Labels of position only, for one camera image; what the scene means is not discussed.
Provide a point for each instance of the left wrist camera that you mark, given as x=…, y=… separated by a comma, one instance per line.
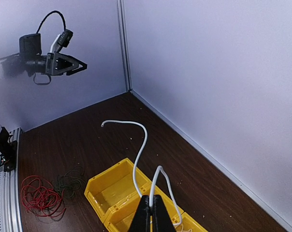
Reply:
x=61, y=41

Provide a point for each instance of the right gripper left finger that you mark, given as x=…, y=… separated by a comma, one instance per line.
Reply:
x=141, y=219

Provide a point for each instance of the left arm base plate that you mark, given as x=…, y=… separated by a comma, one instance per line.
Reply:
x=8, y=151

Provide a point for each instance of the front aluminium rail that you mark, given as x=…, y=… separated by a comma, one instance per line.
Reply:
x=10, y=218

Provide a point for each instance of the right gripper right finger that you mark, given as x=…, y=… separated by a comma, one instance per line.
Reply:
x=160, y=217

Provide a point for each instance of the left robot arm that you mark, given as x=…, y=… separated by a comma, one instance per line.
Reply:
x=31, y=60

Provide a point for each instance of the left aluminium frame post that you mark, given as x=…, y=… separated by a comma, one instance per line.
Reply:
x=124, y=43

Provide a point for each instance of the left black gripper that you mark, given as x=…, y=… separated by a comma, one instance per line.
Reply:
x=57, y=64

